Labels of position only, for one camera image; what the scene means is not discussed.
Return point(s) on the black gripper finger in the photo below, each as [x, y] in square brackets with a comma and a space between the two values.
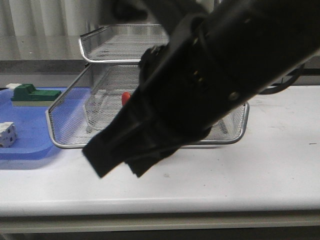
[105, 151]

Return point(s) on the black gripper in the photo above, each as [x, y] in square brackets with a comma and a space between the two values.
[182, 92]

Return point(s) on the silver mesh tray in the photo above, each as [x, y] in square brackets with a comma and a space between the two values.
[101, 108]
[121, 43]
[96, 77]

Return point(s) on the red emergency stop button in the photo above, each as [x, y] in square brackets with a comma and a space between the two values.
[125, 97]

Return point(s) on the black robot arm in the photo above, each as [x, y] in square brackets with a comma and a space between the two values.
[256, 41]

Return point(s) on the blue plastic tray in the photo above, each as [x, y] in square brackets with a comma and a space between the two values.
[38, 128]

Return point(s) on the grey back counter shelf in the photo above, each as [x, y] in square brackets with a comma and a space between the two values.
[44, 61]

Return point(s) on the green terminal block module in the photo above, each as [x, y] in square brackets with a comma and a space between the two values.
[27, 95]

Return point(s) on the white electrical connector block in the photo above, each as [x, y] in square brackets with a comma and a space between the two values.
[8, 134]

